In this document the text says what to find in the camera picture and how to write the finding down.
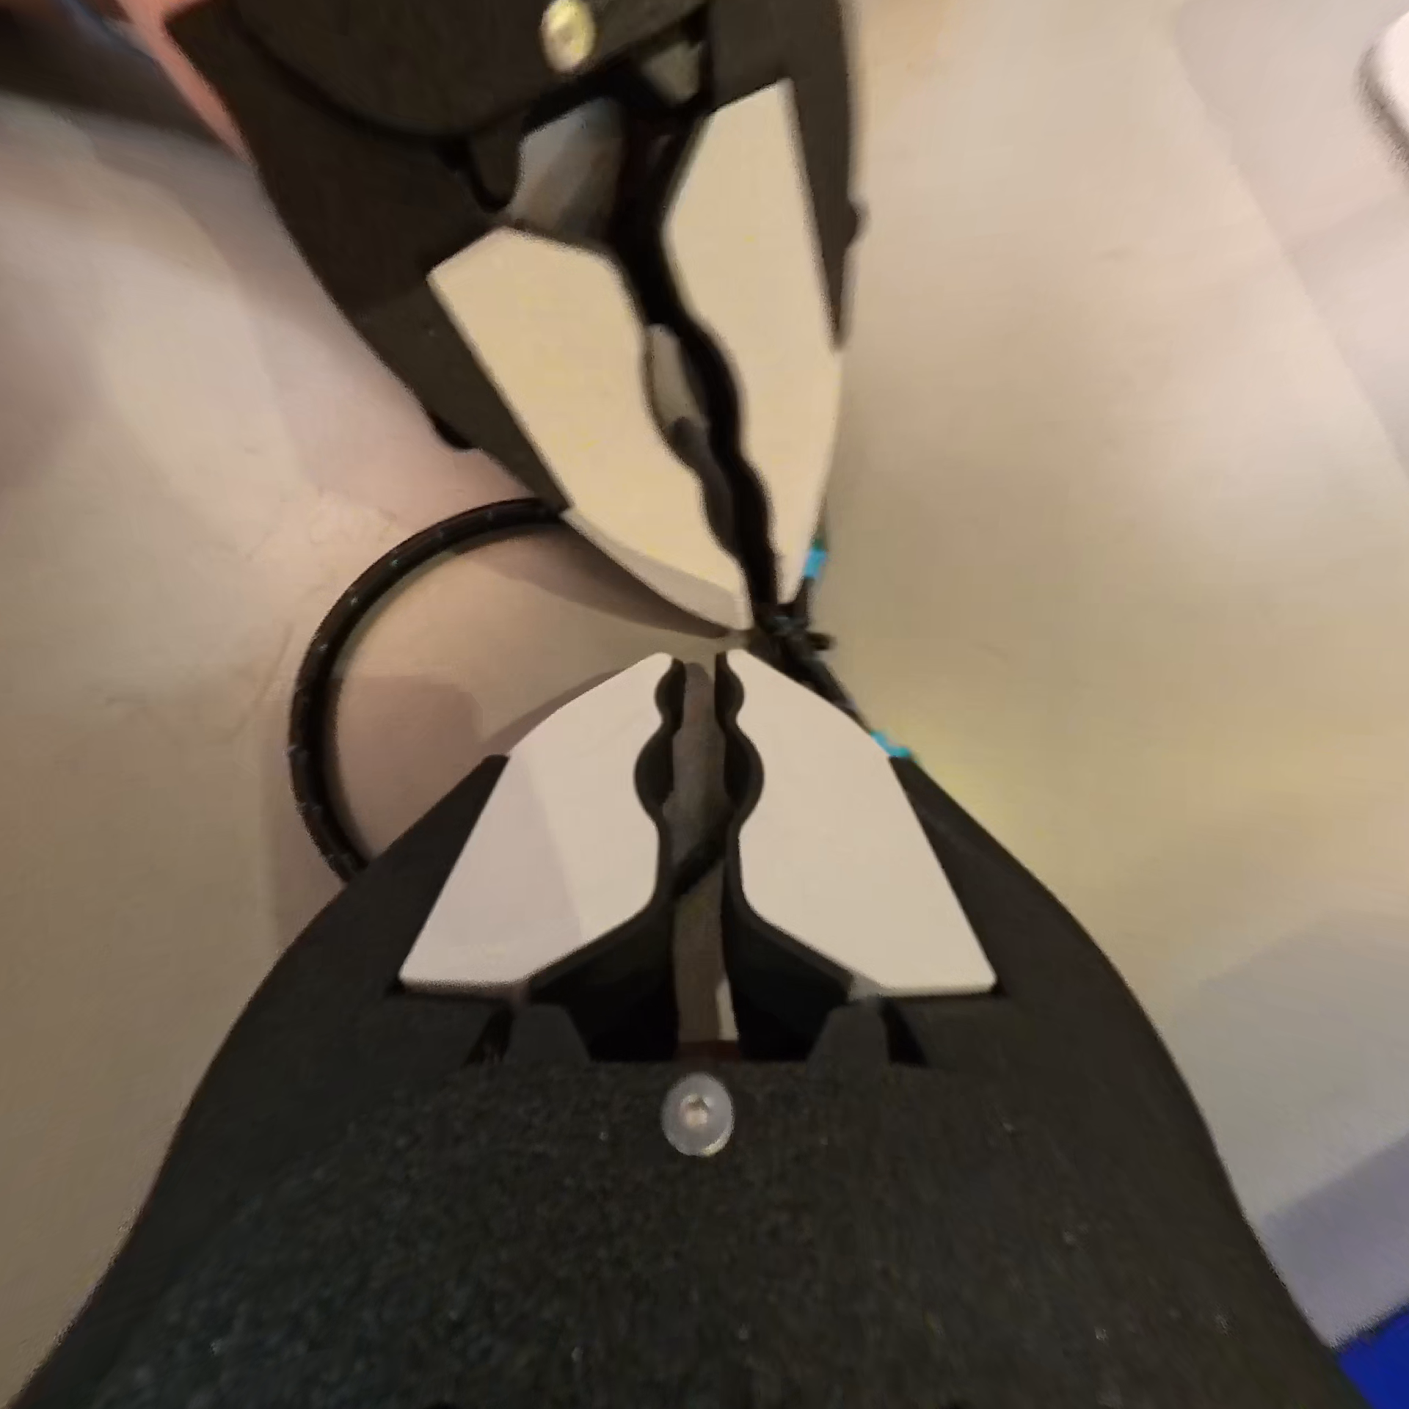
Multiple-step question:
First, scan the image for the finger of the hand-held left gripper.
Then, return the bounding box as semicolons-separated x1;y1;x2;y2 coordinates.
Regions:
660;82;849;618
429;225;761;639

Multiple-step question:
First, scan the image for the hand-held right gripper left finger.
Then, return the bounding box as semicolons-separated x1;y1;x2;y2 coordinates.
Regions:
398;652;685;1061

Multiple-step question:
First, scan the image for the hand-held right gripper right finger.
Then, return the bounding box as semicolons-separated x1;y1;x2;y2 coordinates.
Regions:
716;652;998;1061

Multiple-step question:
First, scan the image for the black twist tie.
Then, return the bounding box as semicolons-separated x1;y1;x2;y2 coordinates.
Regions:
760;605;840;667

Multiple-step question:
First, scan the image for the thin braided green-plug HDMI cable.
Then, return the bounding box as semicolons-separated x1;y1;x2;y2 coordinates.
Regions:
289;496;914;882

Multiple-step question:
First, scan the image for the blue storage bin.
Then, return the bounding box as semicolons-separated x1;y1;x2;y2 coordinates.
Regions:
1325;1314;1409;1388

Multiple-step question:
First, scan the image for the person's left hand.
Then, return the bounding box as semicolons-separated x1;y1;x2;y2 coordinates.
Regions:
106;0;237;56

